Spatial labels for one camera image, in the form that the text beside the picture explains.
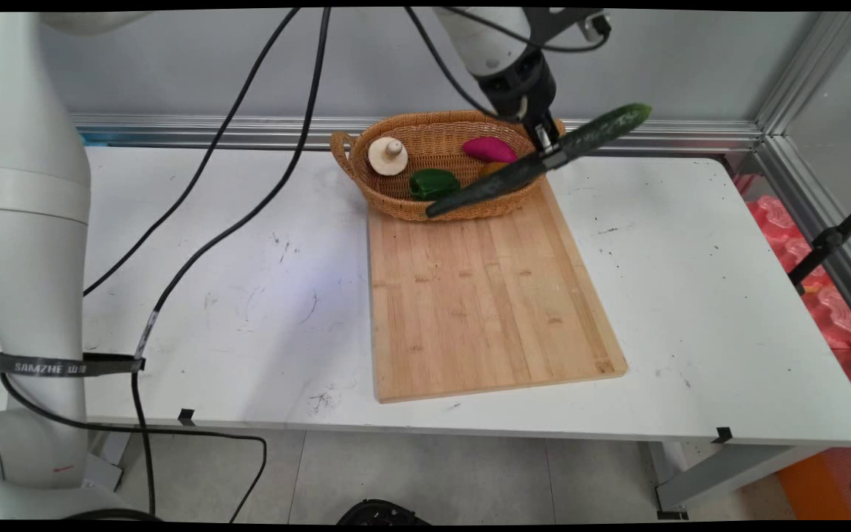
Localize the woven wicker basket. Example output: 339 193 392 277
330 110 567 223

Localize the grey table leg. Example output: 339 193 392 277
647 442 829 520

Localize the aluminium frame post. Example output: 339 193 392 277
754 11 851 341

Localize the orange box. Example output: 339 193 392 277
775 442 851 522

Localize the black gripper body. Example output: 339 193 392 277
479 50 558 125

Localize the black SAMZHE velcro strap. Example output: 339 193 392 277
0 352 147 378

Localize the aluminium frame rail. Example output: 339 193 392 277
69 112 765 154

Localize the long dark green cucumber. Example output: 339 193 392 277
425 103 653 219

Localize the black tripod stand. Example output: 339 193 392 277
787 189 851 296

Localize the red plastic packaging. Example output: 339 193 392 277
740 173 851 351

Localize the black round floor object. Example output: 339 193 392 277
335 499 432 526

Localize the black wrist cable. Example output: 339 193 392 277
403 7 504 120

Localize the black cable with white label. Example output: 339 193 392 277
130 7 332 516

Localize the bamboo cutting board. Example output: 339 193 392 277
366 177 629 405

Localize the purple sweet potato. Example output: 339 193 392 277
461 136 519 165

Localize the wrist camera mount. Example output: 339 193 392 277
522 7 612 54

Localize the beige toy mushroom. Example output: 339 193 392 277
367 137 409 177

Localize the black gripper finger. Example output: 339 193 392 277
538 124 569 170
523 109 547 151

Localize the black floor cable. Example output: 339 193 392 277
0 372 269 524

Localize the green bell pepper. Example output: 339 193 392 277
408 168 462 202

